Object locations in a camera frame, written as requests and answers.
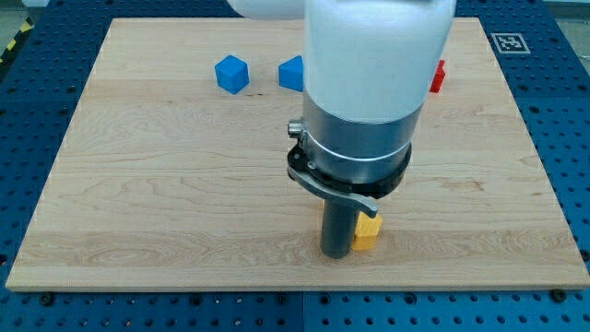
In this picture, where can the blue cube block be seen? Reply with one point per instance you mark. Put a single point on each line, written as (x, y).
(232, 74)

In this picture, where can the yellow block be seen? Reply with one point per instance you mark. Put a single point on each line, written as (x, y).
(366, 232)

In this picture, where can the blue triangular block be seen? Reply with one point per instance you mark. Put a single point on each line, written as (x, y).
(290, 74)

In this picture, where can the fiducial marker tag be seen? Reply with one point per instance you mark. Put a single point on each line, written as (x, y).
(510, 43)

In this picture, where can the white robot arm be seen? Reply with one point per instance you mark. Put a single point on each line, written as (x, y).
(367, 70)

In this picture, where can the red block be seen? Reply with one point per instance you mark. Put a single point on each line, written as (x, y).
(438, 78)

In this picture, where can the wooden board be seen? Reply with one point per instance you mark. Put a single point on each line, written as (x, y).
(167, 182)

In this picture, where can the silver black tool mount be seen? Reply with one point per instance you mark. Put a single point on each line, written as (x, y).
(349, 162)

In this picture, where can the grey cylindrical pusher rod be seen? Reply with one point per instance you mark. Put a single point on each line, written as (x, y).
(338, 229)

